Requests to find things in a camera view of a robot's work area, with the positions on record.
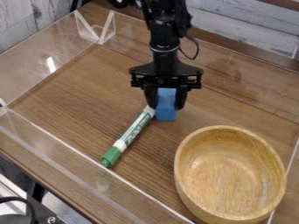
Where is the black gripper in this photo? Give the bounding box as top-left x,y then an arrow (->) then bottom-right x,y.
129,60 -> 203,110

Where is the blue foam block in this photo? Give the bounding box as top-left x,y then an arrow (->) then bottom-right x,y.
155,88 -> 176,122

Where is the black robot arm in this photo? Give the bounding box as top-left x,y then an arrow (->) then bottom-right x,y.
129,0 -> 203,110

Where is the brown wooden bowl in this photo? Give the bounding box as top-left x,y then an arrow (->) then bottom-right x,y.
173,125 -> 285,224

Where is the green dry erase marker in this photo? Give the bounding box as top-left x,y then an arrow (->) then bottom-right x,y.
100,106 -> 155,167

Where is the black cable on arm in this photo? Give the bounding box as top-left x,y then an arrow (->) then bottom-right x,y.
177,29 -> 201,61

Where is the clear acrylic tray wall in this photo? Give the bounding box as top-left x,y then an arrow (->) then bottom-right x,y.
0,5 -> 299,224

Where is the black metal table bracket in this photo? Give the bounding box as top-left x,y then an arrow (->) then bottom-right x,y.
27,182 -> 68,224

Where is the black cable lower left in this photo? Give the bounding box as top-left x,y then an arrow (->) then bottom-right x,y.
0,196 -> 36,224

